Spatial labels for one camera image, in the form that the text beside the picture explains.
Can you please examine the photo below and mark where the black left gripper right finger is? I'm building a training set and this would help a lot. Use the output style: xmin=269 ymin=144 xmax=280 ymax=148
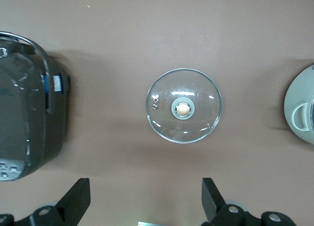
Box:
xmin=202 ymin=177 xmax=295 ymax=226

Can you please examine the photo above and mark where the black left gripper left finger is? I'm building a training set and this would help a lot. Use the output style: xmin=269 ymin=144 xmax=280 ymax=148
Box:
xmin=0 ymin=178 xmax=91 ymax=226

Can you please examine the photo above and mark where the glass lid with wooden knob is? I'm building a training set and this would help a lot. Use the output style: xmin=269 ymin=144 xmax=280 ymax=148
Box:
xmin=145 ymin=68 xmax=224 ymax=144

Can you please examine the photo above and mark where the pale green electric pot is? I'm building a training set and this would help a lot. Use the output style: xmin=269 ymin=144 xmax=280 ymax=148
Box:
xmin=284 ymin=63 xmax=314 ymax=145

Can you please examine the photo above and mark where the dark grey rice cooker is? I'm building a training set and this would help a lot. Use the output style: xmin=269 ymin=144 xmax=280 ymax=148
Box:
xmin=0 ymin=31 xmax=72 ymax=182

